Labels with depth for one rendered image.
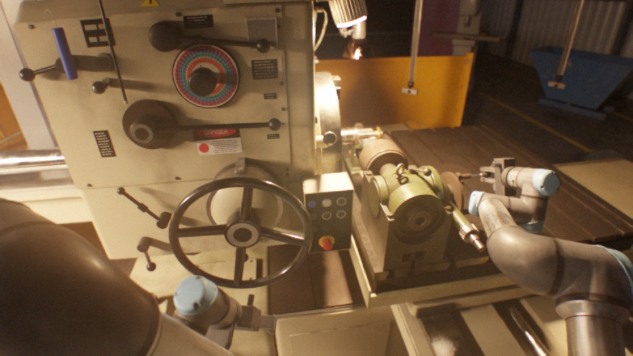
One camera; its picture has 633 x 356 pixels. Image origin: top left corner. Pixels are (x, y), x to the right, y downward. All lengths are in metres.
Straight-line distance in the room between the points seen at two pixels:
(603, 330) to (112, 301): 0.71
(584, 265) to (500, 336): 0.85
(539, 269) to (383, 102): 3.12
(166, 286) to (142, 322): 1.49
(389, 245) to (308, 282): 0.65
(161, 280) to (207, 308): 1.21
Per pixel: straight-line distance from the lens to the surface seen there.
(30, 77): 1.07
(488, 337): 1.53
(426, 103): 3.90
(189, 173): 1.06
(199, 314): 0.70
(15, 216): 0.41
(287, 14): 0.90
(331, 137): 0.95
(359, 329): 1.76
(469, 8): 6.87
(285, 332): 1.70
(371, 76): 3.56
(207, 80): 0.84
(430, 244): 1.22
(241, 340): 1.74
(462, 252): 1.38
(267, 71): 0.91
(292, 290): 1.66
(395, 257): 1.20
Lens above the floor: 1.89
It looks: 28 degrees down
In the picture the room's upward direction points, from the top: 1 degrees counter-clockwise
